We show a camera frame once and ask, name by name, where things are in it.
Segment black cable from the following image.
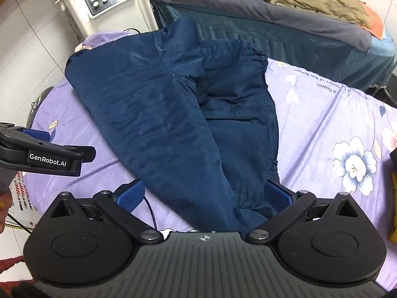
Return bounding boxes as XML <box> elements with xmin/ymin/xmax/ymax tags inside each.
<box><xmin>144</xmin><ymin>196</ymin><xmax>156</xmax><ymax>230</ymax></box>

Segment dark yellow clothing pile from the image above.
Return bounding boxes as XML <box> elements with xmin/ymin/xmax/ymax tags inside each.
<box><xmin>383</xmin><ymin>149</ymin><xmax>396</xmax><ymax>244</ymax></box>

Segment dark round stool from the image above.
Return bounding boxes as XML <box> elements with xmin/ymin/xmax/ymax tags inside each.
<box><xmin>26</xmin><ymin>86</ymin><xmax>53</xmax><ymax>128</ymax></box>

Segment grey mattress teal skirt bed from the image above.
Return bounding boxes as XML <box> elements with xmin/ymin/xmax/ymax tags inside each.
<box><xmin>152</xmin><ymin>0</ymin><xmax>396</xmax><ymax>91</ymax></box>

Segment orange cloth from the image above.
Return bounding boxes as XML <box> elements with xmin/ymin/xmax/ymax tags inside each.
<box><xmin>363</xmin><ymin>3</ymin><xmax>386</xmax><ymax>40</ymax></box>

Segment printed wall poster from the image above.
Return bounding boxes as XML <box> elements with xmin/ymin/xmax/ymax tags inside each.
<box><xmin>9</xmin><ymin>172</ymin><xmax>38</xmax><ymax>213</ymax></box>

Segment white machine with knobs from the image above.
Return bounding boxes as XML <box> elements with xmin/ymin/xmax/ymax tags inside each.
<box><xmin>56</xmin><ymin>0</ymin><xmax>158</xmax><ymax>41</ymax></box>

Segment navy blue jacket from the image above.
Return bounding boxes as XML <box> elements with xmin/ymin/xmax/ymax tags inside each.
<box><xmin>65</xmin><ymin>18</ymin><xmax>279</xmax><ymax>233</ymax></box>

